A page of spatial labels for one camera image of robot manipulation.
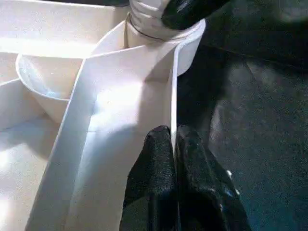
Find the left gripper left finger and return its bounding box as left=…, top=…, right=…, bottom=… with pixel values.
left=119, top=125, right=180, bottom=231

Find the white plastic table leg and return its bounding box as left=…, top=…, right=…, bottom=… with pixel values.
left=127, top=0, right=174, bottom=40

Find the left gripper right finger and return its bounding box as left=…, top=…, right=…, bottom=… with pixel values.
left=175, top=124, right=252, bottom=231

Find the black work mat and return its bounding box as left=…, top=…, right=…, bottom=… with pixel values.
left=173, top=0, right=308, bottom=231

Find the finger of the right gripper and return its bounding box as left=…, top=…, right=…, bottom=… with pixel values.
left=160, top=0, right=230, bottom=31

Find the white plastic table top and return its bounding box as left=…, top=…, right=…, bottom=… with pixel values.
left=0, top=0, right=207, bottom=231

